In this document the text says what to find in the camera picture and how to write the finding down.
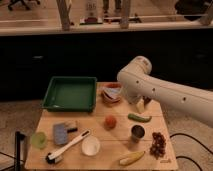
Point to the purple grape bunch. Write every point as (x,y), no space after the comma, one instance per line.
(157,148)

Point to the metal cup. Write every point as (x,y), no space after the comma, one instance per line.
(137,133)

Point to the green plastic tray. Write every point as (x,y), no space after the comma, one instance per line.
(70,94)

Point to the green plastic cup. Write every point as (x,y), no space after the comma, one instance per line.
(38,140)

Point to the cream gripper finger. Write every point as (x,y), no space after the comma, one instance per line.
(140,106)

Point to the yellow banana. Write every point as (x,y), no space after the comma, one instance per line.
(131,158)

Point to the white black brush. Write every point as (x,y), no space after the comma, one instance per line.
(52,157)

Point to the green cucumber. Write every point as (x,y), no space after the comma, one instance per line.
(137,118)

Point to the orange bowl with grey cloth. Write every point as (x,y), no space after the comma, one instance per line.
(111,93)

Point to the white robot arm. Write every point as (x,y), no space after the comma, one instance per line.
(137,83)

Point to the black stand left of table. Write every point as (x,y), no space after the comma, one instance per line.
(19,138)

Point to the grey blue sponge block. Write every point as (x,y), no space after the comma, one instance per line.
(61,131)

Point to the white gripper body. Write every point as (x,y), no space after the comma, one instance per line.
(134,99)

